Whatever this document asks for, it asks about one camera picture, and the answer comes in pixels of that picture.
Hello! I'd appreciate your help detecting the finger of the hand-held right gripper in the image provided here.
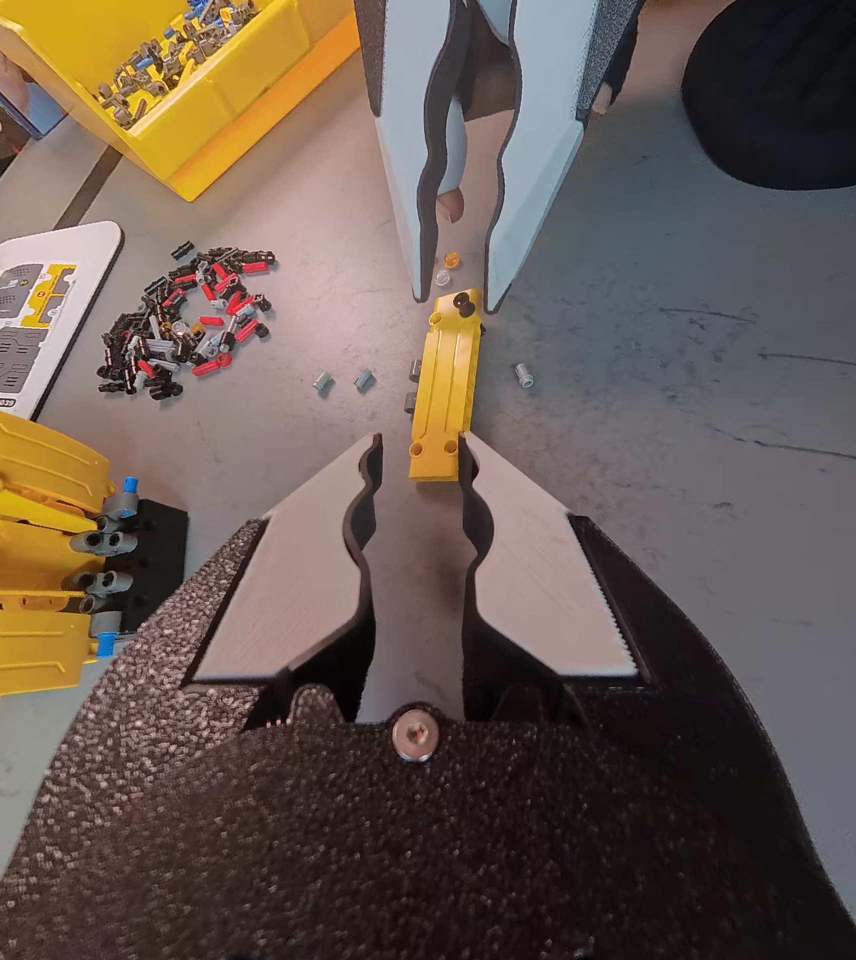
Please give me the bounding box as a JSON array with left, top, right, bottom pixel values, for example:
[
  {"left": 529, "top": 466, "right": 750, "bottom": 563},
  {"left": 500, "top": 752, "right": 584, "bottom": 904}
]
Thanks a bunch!
[
  {"left": 482, "top": 0, "right": 601, "bottom": 314},
  {"left": 374, "top": 0, "right": 459, "bottom": 303}
]

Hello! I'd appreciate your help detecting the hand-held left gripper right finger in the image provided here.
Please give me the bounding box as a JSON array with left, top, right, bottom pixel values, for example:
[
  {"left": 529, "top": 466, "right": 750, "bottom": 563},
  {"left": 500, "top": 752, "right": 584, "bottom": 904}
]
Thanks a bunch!
[{"left": 459, "top": 431, "right": 640, "bottom": 724}]

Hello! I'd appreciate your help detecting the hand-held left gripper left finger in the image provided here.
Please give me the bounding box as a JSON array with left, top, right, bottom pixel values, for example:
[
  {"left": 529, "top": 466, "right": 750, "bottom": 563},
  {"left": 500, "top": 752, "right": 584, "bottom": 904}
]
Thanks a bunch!
[{"left": 189, "top": 432, "right": 385, "bottom": 725}]

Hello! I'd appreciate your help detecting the yellow lego panel piece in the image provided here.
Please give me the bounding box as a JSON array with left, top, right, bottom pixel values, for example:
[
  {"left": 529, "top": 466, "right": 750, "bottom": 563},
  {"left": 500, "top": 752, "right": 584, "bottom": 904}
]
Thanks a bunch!
[{"left": 404, "top": 288, "right": 486, "bottom": 483}]

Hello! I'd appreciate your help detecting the pile of small lego connectors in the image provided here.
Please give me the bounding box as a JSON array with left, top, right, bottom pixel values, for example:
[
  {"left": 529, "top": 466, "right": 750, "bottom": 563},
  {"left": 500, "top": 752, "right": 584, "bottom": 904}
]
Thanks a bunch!
[{"left": 96, "top": 240, "right": 276, "bottom": 400}]

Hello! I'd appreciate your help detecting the yellow bin with lego parts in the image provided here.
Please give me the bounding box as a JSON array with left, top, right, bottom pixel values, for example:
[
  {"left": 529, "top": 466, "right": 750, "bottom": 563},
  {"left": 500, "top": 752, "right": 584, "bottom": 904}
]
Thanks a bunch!
[{"left": 0, "top": 0, "right": 361, "bottom": 204}]

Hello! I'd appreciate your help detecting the heap of blue grey lego parts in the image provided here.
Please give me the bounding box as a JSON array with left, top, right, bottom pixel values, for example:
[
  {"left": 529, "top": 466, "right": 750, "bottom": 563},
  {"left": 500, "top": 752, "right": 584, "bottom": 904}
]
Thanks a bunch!
[{"left": 94, "top": 0, "right": 260, "bottom": 125}]

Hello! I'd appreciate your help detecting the yellow lego vehicle model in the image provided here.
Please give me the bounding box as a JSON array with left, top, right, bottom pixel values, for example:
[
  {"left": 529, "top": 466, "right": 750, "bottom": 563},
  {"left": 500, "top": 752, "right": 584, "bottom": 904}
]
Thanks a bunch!
[{"left": 0, "top": 401, "right": 189, "bottom": 706}]

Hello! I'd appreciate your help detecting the lego instruction sheet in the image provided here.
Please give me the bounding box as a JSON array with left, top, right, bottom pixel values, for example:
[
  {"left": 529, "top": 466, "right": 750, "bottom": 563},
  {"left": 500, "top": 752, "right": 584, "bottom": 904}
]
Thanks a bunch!
[{"left": 0, "top": 262, "right": 80, "bottom": 410}]

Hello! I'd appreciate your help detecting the person's right hand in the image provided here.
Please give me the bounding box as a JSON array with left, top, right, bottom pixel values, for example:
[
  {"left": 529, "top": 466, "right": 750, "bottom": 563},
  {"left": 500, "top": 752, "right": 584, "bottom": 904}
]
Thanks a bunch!
[{"left": 435, "top": 0, "right": 648, "bottom": 224}]

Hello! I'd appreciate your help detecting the black mesh cushion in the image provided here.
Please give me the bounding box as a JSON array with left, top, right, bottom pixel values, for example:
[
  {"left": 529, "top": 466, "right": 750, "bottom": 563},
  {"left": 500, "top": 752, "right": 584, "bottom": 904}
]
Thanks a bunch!
[{"left": 681, "top": 0, "right": 856, "bottom": 190}]

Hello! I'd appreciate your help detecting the instruction sheet on white stand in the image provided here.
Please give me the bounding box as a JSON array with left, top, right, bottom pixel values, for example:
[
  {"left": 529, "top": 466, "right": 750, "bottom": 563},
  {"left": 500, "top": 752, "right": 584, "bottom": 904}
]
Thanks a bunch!
[{"left": 0, "top": 75, "right": 125, "bottom": 423}]

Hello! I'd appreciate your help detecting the dark blue printed box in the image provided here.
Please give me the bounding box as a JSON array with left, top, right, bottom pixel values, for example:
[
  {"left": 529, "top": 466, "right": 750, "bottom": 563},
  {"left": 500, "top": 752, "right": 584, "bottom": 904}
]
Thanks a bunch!
[{"left": 0, "top": 0, "right": 69, "bottom": 140}]

